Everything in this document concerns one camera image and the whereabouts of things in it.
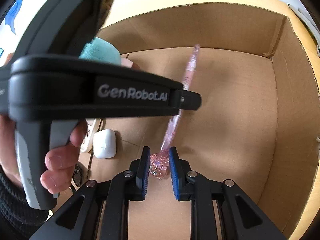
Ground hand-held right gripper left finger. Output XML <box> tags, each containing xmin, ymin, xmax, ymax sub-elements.
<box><xmin>29</xmin><ymin>146</ymin><xmax>151</xmax><ymax>240</ymax></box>

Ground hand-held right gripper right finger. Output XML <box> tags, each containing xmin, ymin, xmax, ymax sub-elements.
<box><xmin>169</xmin><ymin>147</ymin><xmax>288</xmax><ymax>240</ymax></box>

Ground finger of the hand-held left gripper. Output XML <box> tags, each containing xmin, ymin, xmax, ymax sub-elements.
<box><xmin>172</xmin><ymin>90</ymin><xmax>202</xmax><ymax>110</ymax></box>

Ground pink transparent pen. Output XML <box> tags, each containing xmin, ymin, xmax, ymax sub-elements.
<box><xmin>149</xmin><ymin>44</ymin><xmax>201</xmax><ymax>180</ymax></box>

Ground brown cardboard box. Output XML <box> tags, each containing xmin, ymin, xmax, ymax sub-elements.
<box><xmin>86</xmin><ymin>2</ymin><xmax>320</xmax><ymax>240</ymax></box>

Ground white earbuds case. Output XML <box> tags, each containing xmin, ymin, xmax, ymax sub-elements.
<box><xmin>93</xmin><ymin>129</ymin><xmax>117</xmax><ymax>159</ymax></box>

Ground white clear phone case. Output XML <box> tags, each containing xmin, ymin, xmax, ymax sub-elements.
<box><xmin>80</xmin><ymin>119</ymin><xmax>102</xmax><ymax>153</ymax></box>

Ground black sunglasses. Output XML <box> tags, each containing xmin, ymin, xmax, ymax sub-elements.
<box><xmin>72</xmin><ymin>162</ymin><xmax>84</xmax><ymax>193</ymax></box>

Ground person's left forearm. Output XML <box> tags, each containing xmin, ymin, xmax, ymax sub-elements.
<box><xmin>0</xmin><ymin>165</ymin><xmax>49</xmax><ymax>240</ymax></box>

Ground person's left hand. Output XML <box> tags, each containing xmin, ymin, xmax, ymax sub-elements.
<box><xmin>0</xmin><ymin>115</ymin><xmax>88</xmax><ymax>195</ymax></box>

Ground teal and pink plush toy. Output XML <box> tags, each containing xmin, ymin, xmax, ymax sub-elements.
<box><xmin>79</xmin><ymin>37</ymin><xmax>140</xmax><ymax>71</ymax></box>

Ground blue wall sticker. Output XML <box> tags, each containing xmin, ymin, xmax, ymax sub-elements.
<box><xmin>4</xmin><ymin>0</ymin><xmax>24</xmax><ymax>36</ymax></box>

